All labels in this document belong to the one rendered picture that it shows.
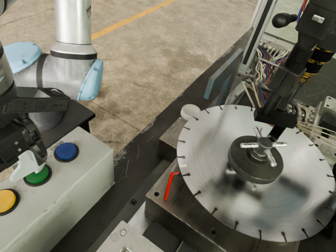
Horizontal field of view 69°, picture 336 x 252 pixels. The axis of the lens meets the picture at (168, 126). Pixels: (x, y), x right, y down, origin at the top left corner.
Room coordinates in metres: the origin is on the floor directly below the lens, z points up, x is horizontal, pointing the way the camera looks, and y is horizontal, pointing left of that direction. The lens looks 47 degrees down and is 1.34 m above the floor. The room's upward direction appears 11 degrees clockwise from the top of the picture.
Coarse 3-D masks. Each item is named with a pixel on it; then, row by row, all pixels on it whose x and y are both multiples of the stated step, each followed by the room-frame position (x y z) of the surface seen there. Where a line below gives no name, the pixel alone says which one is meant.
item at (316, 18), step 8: (320, 16) 0.38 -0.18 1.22; (312, 48) 0.39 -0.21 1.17; (272, 96) 0.40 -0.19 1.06; (280, 96) 0.39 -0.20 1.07; (264, 104) 0.41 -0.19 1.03; (272, 104) 0.39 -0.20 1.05; (256, 112) 0.40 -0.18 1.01; (264, 112) 0.40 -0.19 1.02; (272, 112) 0.41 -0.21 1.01; (280, 112) 0.41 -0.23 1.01; (256, 120) 0.39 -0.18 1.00; (264, 120) 0.39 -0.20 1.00; (272, 120) 0.39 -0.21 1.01; (280, 120) 0.39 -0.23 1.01; (288, 120) 0.39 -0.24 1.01; (296, 120) 0.40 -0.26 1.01; (272, 128) 0.40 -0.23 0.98; (280, 128) 0.39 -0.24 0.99; (272, 136) 0.39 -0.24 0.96
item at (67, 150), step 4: (60, 144) 0.30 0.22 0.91; (64, 144) 0.30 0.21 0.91; (68, 144) 0.30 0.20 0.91; (72, 144) 0.31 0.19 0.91; (56, 148) 0.29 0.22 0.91; (60, 148) 0.29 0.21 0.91; (64, 148) 0.29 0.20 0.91; (68, 148) 0.29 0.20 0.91; (72, 148) 0.30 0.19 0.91; (56, 152) 0.28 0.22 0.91; (60, 152) 0.28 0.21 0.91; (64, 152) 0.28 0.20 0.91; (68, 152) 0.28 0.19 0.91; (72, 152) 0.29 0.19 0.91; (60, 156) 0.27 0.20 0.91; (64, 156) 0.27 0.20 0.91; (68, 156) 0.27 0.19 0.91; (72, 156) 0.28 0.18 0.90
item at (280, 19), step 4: (284, 12) 0.38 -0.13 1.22; (276, 16) 0.37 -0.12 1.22; (280, 16) 0.36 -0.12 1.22; (284, 16) 0.36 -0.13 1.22; (288, 16) 0.37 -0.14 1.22; (292, 16) 0.40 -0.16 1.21; (296, 16) 0.42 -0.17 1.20; (272, 20) 0.37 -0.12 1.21; (276, 20) 0.36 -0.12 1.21; (280, 20) 0.36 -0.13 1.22; (284, 20) 0.36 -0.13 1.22; (288, 20) 0.37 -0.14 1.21; (292, 20) 0.40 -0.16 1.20; (272, 24) 0.37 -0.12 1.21; (276, 24) 0.36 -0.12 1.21; (280, 24) 0.36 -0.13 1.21; (284, 24) 0.36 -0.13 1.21
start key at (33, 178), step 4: (44, 168) 0.24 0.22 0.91; (32, 172) 0.22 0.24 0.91; (40, 172) 0.23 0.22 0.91; (44, 172) 0.23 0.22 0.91; (48, 172) 0.23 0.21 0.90; (28, 176) 0.21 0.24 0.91; (32, 176) 0.22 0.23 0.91; (36, 176) 0.22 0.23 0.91; (40, 176) 0.22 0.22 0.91; (44, 176) 0.22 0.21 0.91; (28, 180) 0.21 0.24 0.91; (32, 180) 0.21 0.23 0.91; (36, 180) 0.21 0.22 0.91; (40, 180) 0.21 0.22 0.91
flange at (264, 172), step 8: (240, 136) 0.37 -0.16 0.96; (248, 136) 0.38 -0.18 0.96; (256, 136) 0.38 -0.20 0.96; (232, 144) 0.35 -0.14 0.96; (232, 152) 0.32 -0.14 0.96; (240, 152) 0.33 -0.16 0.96; (248, 152) 0.32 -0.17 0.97; (272, 152) 0.34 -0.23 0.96; (232, 160) 0.31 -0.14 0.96; (240, 160) 0.31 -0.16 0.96; (248, 160) 0.31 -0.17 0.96; (256, 160) 0.31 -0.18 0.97; (264, 160) 0.31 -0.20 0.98; (280, 160) 0.33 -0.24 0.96; (240, 168) 0.29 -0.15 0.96; (248, 168) 0.29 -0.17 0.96; (256, 168) 0.29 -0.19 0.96; (264, 168) 0.30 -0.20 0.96; (272, 168) 0.30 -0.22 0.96; (280, 168) 0.31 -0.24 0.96; (248, 176) 0.28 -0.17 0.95; (256, 176) 0.28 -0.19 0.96; (264, 176) 0.28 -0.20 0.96; (272, 176) 0.28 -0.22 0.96
